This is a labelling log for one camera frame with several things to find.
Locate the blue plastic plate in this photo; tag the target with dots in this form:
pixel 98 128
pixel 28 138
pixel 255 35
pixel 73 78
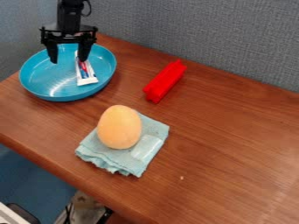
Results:
pixel 54 81

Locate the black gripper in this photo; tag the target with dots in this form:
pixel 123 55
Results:
pixel 54 35

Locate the red plastic block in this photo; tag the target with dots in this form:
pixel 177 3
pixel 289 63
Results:
pixel 163 81

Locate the clear small plastic bottle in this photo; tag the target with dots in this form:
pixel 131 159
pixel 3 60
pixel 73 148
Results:
pixel 146 148

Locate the light blue folded cloth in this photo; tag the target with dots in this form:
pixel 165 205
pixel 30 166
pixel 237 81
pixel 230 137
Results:
pixel 118 160

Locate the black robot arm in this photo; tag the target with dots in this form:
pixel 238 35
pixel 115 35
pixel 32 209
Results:
pixel 71 11

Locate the grey stand under table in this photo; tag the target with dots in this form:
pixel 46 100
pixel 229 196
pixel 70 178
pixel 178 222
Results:
pixel 83 211

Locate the orange egg-shaped sponge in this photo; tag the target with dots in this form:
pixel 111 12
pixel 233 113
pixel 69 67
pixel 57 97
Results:
pixel 119 127

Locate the white toothpaste tube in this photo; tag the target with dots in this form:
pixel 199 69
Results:
pixel 85 72

